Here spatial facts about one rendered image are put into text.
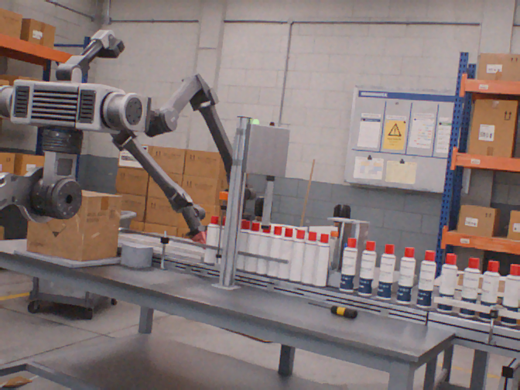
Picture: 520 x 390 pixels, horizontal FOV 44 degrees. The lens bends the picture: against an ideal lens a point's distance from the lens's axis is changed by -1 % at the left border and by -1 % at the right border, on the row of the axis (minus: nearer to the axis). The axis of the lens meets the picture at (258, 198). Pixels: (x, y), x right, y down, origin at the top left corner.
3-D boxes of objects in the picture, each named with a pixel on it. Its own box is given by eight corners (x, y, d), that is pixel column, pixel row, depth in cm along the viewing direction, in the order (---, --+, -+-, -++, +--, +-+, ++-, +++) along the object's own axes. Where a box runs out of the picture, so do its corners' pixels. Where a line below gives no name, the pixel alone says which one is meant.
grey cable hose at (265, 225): (271, 229, 255) (276, 176, 254) (266, 230, 252) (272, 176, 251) (263, 228, 256) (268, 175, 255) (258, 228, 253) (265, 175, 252)
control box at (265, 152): (285, 176, 256) (291, 128, 255) (245, 172, 249) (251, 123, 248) (274, 175, 265) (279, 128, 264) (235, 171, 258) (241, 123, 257)
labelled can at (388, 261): (392, 299, 240) (399, 244, 239) (388, 302, 236) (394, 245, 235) (379, 297, 243) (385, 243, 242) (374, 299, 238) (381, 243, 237)
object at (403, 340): (504, 303, 298) (505, 299, 298) (418, 363, 185) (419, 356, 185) (153, 235, 405) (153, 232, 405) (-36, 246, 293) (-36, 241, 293)
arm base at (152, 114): (124, 130, 223) (128, 95, 223) (138, 131, 230) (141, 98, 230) (145, 131, 220) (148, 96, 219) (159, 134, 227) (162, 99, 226)
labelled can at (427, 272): (432, 308, 233) (439, 251, 231) (428, 310, 228) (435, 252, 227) (418, 305, 235) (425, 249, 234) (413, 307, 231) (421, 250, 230)
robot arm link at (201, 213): (169, 203, 289) (182, 191, 286) (183, 203, 299) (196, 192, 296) (183, 225, 285) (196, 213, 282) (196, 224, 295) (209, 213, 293)
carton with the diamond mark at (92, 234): (116, 257, 287) (122, 196, 285) (80, 261, 265) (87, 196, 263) (63, 246, 299) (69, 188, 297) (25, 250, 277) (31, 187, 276)
